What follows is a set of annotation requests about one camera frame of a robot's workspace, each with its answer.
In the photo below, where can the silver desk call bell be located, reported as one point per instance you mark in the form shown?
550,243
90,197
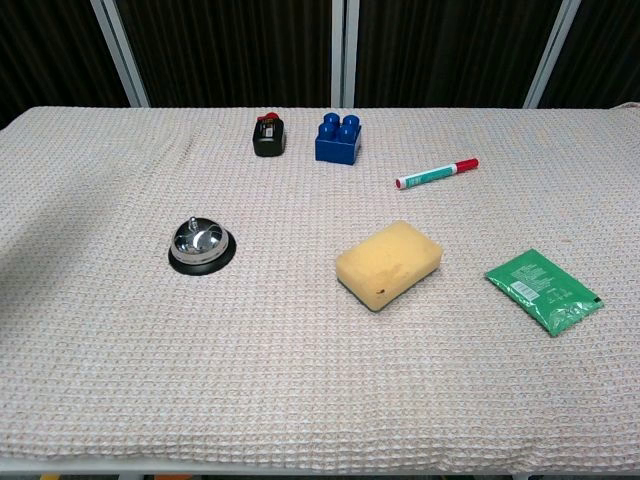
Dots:
199,245

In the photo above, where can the beige waffle weave tablecloth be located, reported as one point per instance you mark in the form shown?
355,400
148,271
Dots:
280,360

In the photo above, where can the black bottle red cap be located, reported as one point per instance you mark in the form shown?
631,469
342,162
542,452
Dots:
269,135

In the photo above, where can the green foil sachet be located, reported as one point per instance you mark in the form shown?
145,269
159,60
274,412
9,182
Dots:
542,291

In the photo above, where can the yellow sponge green underside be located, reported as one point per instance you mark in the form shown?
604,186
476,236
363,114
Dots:
387,263

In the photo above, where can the blue toy building block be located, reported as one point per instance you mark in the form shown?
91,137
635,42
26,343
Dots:
338,140

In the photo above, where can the red capped whiteboard marker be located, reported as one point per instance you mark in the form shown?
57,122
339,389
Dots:
436,173

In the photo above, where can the grey metal frame post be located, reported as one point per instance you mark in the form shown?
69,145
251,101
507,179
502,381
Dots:
551,55
345,52
121,52

